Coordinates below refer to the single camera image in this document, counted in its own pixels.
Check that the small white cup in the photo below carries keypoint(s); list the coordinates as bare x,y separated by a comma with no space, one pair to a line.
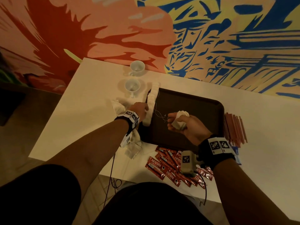
132,85
137,68

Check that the person's right hand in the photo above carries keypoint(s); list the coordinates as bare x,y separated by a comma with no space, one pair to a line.
197,131

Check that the dark brown tray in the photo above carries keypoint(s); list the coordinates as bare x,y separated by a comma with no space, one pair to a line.
201,110

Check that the person's left forearm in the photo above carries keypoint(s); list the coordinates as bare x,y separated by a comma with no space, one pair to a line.
89,152

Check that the person's right forearm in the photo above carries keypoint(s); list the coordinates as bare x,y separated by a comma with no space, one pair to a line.
253,194

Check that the pile of blue sachets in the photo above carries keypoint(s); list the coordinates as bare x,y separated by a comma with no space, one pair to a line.
236,157

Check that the pile of white tea bags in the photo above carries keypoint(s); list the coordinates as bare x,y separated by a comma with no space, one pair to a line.
131,143

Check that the row of tea bags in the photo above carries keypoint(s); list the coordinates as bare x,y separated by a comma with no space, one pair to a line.
151,105

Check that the person's left hand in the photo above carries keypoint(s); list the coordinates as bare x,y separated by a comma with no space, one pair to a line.
139,110

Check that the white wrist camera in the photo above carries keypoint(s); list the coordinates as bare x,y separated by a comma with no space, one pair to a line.
189,161
131,139

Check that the person's black shirt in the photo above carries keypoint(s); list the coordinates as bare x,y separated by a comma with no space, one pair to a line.
154,208

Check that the bunch of tea bags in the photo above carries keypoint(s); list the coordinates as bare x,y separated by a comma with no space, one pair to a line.
180,120

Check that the black marker wristband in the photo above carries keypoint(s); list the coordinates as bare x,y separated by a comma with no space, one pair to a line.
216,150
128,121

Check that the pile of red Nescafe sachets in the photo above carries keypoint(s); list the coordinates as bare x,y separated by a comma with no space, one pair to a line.
171,168

